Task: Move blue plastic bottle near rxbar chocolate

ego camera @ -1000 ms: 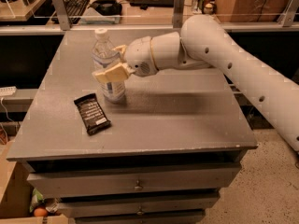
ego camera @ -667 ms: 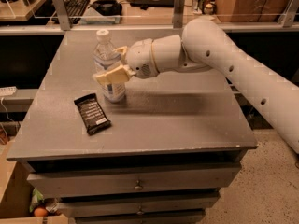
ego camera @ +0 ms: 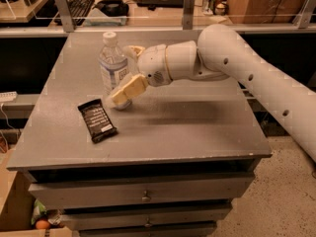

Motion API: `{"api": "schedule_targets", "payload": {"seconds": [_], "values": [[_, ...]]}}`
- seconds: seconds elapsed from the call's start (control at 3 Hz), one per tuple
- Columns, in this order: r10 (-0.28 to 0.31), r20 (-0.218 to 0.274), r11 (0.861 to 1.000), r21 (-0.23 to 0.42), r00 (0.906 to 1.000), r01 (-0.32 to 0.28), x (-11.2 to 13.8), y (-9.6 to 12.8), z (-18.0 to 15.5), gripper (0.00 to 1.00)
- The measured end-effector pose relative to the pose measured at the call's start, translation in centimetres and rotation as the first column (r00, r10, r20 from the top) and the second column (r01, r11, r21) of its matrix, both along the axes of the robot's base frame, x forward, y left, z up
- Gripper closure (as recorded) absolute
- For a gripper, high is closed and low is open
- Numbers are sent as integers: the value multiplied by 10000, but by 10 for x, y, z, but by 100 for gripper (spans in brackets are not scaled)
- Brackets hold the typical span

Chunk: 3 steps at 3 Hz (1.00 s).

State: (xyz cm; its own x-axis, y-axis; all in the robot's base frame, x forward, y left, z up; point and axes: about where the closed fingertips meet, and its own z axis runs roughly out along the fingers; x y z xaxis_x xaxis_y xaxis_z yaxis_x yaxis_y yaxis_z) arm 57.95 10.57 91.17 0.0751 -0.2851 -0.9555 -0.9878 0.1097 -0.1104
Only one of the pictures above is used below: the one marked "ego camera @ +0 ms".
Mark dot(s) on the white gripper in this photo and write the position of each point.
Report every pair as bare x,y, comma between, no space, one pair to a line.
153,64

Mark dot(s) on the clear plastic water bottle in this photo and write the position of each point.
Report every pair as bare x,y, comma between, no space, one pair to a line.
112,61

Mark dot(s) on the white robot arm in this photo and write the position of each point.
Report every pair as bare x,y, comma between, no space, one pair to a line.
218,53

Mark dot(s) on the black rxbar chocolate wrapper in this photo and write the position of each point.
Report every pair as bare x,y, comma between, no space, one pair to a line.
97,120

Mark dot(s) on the black headphones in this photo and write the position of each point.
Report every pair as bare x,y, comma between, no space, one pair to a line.
113,8

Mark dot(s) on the grey drawer cabinet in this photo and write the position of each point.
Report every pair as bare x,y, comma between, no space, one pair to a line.
181,153

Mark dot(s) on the black computer keyboard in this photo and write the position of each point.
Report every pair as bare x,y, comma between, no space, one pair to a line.
72,12

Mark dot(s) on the small jar on desk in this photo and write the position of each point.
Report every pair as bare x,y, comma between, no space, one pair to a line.
220,9

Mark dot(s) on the cardboard box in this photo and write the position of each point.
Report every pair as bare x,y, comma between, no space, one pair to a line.
263,11

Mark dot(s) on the white power strip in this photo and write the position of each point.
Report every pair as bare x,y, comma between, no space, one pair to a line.
8,97

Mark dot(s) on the green snack bag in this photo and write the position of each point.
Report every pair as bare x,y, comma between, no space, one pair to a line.
39,211

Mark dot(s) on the orange fruit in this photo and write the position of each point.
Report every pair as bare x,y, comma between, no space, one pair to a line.
42,224

